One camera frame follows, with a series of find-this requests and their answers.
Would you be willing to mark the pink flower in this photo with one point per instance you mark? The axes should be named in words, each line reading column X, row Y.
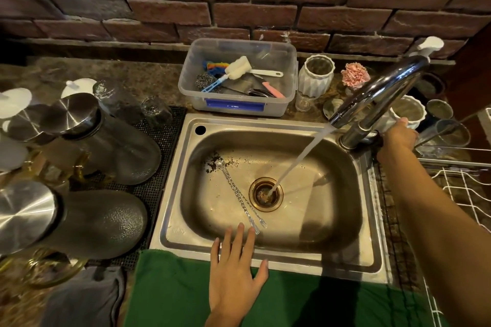
column 355, row 74

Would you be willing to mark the clear glass cup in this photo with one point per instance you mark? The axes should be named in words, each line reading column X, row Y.
column 452, row 135

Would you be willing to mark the green cloth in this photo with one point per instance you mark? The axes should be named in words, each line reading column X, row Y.
column 172, row 292

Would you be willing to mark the tall upturned drinking glass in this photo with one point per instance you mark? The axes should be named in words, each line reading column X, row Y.
column 115, row 102

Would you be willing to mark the small clear glass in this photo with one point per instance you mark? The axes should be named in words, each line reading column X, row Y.
column 303, row 102

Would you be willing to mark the chrome faucet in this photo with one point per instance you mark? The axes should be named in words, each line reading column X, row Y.
column 379, row 92

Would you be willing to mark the white soap pump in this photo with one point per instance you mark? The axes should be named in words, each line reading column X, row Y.
column 429, row 45

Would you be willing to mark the colourful scrubbing pad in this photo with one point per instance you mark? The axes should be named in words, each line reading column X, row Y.
column 214, row 67

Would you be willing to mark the grey cloth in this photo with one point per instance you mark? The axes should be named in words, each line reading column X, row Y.
column 82, row 300

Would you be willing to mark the dark cup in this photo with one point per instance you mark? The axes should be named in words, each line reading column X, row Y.
column 431, row 87

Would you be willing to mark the person's right fingers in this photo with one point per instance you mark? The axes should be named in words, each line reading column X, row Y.
column 407, row 129

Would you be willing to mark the person's left hand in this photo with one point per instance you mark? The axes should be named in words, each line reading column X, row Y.
column 230, row 284

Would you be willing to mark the round metal lid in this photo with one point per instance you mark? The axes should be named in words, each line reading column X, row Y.
column 332, row 108

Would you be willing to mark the steel wool scourer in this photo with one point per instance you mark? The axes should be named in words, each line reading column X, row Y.
column 205, row 81

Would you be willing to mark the person's left middle finger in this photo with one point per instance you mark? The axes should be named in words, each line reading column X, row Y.
column 238, row 242

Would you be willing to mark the white ribbed ceramic cup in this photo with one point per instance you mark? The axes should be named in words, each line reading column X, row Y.
column 408, row 110
column 315, row 79

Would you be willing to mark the clear plastic container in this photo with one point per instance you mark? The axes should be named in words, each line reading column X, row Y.
column 234, row 105

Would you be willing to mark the metal cup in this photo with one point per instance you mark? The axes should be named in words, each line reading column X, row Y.
column 439, row 110

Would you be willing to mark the metal scraper blade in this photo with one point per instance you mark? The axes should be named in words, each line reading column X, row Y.
column 241, row 85

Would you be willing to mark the short upturned drinking glass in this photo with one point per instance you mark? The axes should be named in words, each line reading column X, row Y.
column 156, row 112

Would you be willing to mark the black rubber drain mat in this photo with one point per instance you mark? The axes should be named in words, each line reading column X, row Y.
column 168, row 139

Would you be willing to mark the person's right hand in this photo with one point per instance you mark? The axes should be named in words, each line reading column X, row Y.
column 397, row 139

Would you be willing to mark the white round lid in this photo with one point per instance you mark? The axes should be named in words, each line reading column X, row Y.
column 13, row 102
column 78, row 87
column 11, row 154

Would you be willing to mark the brass drain strainer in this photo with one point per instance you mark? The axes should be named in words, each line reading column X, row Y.
column 265, row 194

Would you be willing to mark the person's left thumb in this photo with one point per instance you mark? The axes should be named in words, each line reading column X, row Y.
column 261, row 273

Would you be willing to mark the person's left forearm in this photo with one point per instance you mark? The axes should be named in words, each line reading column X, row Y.
column 224, row 321

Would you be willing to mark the stainless steel sink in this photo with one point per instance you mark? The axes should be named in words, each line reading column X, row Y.
column 307, row 231

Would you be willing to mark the person's left little finger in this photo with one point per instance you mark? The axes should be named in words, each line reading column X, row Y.
column 214, row 254

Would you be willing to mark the twisted metal stirring spoon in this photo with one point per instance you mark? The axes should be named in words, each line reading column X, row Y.
column 238, row 194
column 245, row 196

